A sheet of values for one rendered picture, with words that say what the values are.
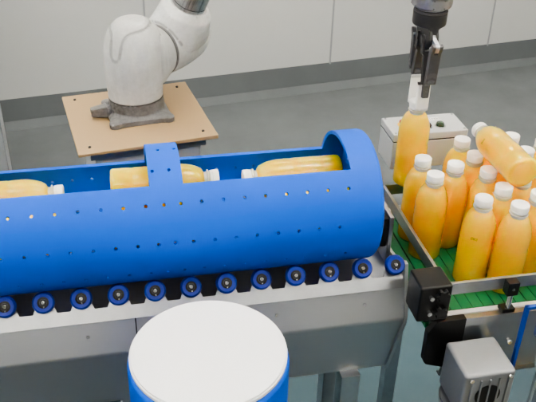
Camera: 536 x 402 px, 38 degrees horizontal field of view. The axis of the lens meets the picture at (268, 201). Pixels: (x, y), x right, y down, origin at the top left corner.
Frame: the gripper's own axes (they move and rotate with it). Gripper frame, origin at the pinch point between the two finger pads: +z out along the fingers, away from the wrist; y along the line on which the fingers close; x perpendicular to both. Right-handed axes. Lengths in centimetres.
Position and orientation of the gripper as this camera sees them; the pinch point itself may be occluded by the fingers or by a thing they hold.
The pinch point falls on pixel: (419, 92)
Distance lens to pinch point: 183.1
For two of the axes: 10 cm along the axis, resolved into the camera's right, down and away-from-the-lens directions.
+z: -0.2, 8.5, 5.3
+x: 9.8, -0.9, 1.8
